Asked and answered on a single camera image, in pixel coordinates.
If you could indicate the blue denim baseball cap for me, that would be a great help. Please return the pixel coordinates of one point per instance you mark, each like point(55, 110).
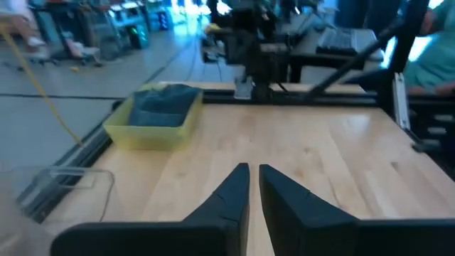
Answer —
point(156, 119)
point(167, 97)

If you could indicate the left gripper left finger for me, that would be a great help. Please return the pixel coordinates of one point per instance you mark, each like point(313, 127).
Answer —
point(213, 238)

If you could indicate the black aluminium table frame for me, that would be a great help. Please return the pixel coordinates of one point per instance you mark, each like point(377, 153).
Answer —
point(320, 97)

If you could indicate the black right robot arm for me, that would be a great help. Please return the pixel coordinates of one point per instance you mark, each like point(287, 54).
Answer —
point(256, 53)

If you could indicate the yellow plastic bin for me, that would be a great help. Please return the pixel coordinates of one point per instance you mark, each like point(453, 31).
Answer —
point(149, 138)

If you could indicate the person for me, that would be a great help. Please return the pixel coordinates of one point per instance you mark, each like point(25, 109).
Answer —
point(433, 60)

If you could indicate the silver metal bracket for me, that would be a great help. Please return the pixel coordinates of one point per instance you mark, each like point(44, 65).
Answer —
point(401, 103)

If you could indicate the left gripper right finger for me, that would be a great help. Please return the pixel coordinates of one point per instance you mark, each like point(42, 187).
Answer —
point(320, 238)

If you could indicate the clear plastic bin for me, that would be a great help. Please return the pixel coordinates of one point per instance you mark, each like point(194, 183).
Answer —
point(64, 176)

